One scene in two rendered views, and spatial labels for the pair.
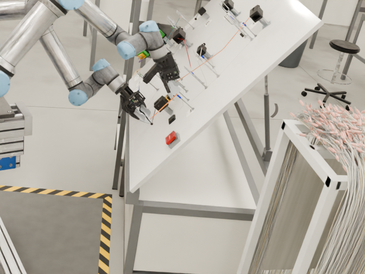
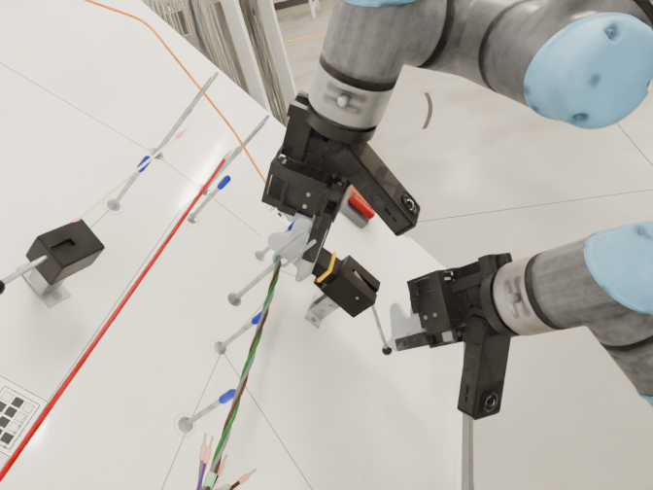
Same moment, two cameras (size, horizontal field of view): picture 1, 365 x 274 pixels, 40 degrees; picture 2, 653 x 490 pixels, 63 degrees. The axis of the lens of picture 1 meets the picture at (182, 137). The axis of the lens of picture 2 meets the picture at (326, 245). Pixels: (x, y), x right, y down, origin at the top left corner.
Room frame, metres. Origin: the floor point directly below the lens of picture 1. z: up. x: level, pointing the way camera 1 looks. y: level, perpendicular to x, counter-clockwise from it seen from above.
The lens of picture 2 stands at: (2.51, 0.39, 1.56)
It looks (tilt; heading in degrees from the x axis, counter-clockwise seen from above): 34 degrees down; 212
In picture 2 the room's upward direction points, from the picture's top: 16 degrees counter-clockwise
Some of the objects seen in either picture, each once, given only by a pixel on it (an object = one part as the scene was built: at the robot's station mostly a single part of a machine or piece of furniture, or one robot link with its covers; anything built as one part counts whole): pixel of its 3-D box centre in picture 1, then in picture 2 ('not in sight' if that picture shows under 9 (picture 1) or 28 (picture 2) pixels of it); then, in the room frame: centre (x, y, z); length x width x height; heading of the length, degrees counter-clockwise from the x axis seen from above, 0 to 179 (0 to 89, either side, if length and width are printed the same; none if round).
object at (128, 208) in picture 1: (130, 198); not in sight; (2.05, 0.20, 0.60); 0.55 x 0.03 x 0.39; 11
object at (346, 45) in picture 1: (333, 72); not in sight; (5.46, -1.53, 0.34); 0.58 x 0.55 x 0.69; 178
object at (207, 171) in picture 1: (183, 173); not in sight; (2.37, -0.05, 0.60); 1.17 x 0.58 x 0.40; 11
